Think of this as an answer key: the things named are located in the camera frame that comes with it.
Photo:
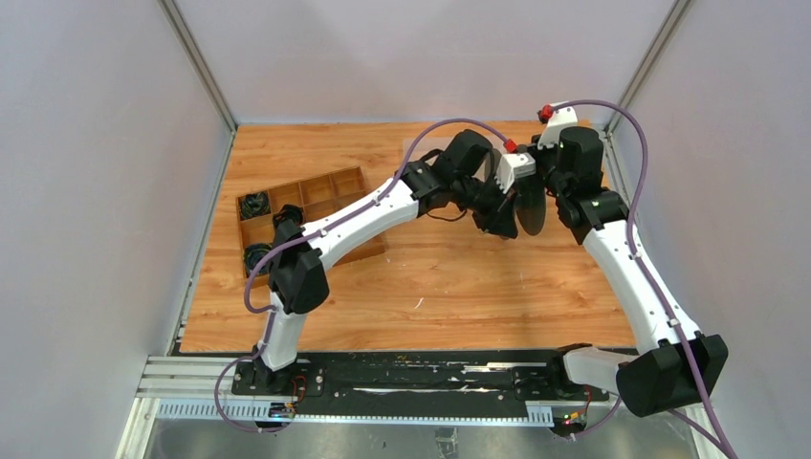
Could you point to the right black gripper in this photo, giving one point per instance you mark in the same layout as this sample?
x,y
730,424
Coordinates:
x,y
537,153

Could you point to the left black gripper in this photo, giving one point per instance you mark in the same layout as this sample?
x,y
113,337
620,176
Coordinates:
x,y
500,219

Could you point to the dark grey spool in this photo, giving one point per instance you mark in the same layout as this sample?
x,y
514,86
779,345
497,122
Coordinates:
x,y
530,204

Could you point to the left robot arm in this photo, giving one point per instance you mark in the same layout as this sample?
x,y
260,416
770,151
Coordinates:
x,y
469,173

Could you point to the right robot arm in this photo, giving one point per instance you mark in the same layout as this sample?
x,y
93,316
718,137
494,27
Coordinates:
x,y
676,364

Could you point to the wooden compartment tray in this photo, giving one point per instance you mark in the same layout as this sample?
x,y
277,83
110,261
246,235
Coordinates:
x,y
316,198

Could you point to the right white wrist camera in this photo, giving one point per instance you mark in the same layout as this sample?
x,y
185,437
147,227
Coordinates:
x,y
554,119

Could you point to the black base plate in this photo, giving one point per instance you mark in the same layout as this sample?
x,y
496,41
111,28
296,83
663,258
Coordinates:
x,y
442,384

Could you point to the aluminium frame rail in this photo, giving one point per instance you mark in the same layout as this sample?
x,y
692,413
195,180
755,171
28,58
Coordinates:
x,y
181,410

